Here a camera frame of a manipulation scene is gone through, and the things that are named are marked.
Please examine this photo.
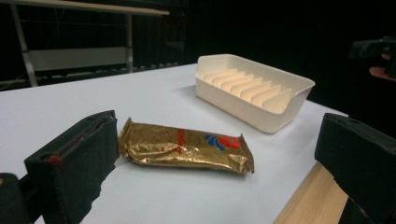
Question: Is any cream plastic slotted tray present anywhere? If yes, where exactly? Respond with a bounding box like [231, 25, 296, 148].
[194, 53, 317, 134]

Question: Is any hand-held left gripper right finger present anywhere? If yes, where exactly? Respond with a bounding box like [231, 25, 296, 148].
[314, 112, 396, 224]

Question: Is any metal frame table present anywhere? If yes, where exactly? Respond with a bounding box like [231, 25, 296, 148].
[0, 0, 171, 88]

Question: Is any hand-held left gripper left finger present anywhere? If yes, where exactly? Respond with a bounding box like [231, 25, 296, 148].
[23, 109, 120, 224]

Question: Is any white mat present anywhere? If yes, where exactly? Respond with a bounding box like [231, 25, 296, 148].
[0, 63, 349, 224]

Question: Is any gold foil snack packet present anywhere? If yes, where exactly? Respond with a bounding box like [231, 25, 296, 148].
[118, 117, 255, 175]

